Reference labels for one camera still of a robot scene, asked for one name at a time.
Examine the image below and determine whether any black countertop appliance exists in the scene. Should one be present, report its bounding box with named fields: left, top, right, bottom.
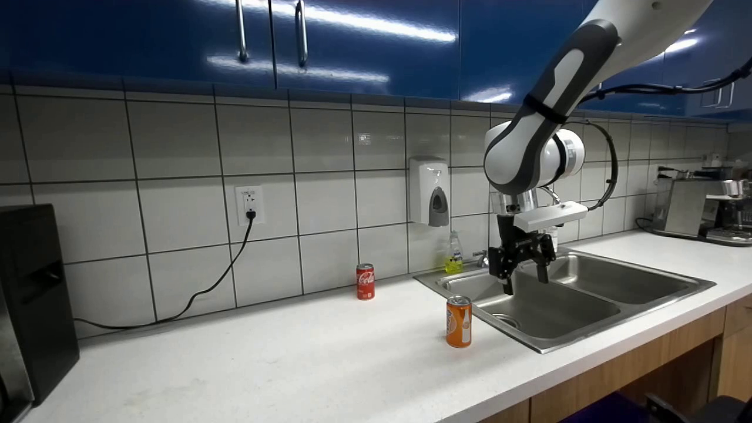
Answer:
left=0, top=284, right=36, bottom=423

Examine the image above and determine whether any blue upper cabinet door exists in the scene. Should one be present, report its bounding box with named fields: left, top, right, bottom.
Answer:
left=603, top=32, right=752, bottom=125
left=0, top=0, right=278, bottom=93
left=268, top=0, right=598, bottom=113

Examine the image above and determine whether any orange soda can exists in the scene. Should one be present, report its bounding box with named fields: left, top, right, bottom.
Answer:
left=444, top=291, right=474, bottom=350

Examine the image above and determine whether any white wall outlet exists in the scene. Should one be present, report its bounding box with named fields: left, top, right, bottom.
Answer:
left=235, top=186, right=266, bottom=228

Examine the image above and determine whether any black chair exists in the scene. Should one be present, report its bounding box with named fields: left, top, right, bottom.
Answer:
left=642, top=392, right=752, bottom=423

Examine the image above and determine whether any black coffee machine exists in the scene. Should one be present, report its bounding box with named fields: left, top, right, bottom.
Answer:
left=0, top=203, right=82, bottom=407

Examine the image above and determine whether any wooden base cabinet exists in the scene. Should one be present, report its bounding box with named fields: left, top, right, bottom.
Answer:
left=479, top=302, right=752, bottom=423

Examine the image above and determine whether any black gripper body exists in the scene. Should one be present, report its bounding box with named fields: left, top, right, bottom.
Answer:
left=491, top=215, right=560, bottom=267

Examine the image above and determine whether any green dish soap bottle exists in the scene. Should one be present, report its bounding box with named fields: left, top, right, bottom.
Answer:
left=440, top=228, right=465, bottom=278

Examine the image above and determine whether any white wall soap dispenser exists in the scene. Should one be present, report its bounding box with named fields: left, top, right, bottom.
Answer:
left=407, top=161, right=453, bottom=231

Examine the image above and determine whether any silver espresso machine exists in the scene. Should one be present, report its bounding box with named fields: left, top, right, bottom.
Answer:
left=653, top=162, right=752, bottom=248

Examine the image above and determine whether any silver cabinet door handle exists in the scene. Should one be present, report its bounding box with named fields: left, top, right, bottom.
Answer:
left=234, top=0, right=254, bottom=67
left=292, top=0, right=312, bottom=69

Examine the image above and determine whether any black power cord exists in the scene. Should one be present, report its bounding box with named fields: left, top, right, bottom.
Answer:
left=74, top=207, right=258, bottom=335

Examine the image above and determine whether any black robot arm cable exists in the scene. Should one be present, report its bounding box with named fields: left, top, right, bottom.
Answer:
left=579, top=54, right=752, bottom=215

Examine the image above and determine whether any red soda can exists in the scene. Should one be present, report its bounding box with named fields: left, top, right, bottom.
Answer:
left=355, top=261, right=378, bottom=304

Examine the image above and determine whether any stainless steel double sink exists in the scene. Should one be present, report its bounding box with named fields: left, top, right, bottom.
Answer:
left=413, top=250, right=716, bottom=356

